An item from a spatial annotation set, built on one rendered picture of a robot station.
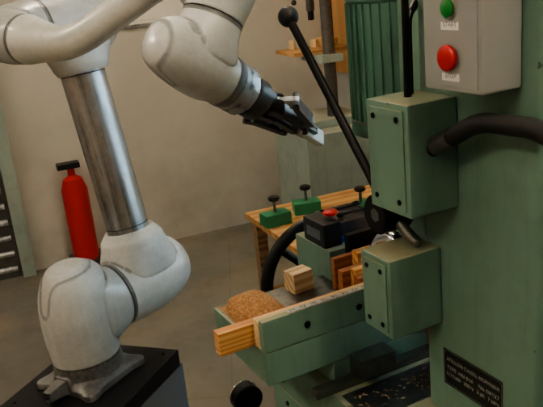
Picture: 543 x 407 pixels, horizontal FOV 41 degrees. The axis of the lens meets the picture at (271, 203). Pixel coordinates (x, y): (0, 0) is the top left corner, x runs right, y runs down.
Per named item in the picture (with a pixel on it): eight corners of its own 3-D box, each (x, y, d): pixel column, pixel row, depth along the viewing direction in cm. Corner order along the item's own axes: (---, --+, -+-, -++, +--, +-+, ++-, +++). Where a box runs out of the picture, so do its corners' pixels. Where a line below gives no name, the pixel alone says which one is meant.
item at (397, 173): (417, 191, 105) (413, 89, 100) (459, 206, 97) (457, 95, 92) (368, 205, 101) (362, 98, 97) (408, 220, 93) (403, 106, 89)
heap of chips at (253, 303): (262, 294, 136) (260, 275, 135) (299, 321, 124) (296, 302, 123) (218, 308, 132) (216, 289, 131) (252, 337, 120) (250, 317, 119)
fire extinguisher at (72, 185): (101, 255, 420) (83, 156, 402) (107, 266, 403) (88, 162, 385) (69, 262, 414) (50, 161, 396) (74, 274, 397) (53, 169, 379)
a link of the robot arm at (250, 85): (242, 95, 117) (264, 109, 121) (243, 47, 120) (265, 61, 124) (200, 111, 122) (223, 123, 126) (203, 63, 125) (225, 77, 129)
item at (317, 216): (350, 220, 153) (348, 195, 151) (380, 233, 143) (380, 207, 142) (296, 234, 147) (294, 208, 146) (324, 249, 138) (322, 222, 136)
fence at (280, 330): (536, 255, 140) (536, 229, 139) (542, 258, 139) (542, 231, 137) (260, 350, 116) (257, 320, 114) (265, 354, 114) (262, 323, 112)
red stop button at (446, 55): (441, 69, 85) (440, 44, 84) (459, 71, 82) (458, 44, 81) (435, 71, 84) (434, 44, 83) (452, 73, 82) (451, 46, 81)
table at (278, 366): (439, 242, 167) (439, 218, 165) (542, 286, 141) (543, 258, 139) (196, 318, 142) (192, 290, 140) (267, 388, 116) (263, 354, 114)
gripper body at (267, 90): (224, 118, 126) (257, 136, 133) (262, 105, 121) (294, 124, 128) (225, 80, 129) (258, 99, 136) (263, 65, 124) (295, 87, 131)
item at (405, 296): (413, 305, 112) (410, 233, 109) (443, 322, 106) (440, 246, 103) (362, 323, 108) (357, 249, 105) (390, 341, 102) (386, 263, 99)
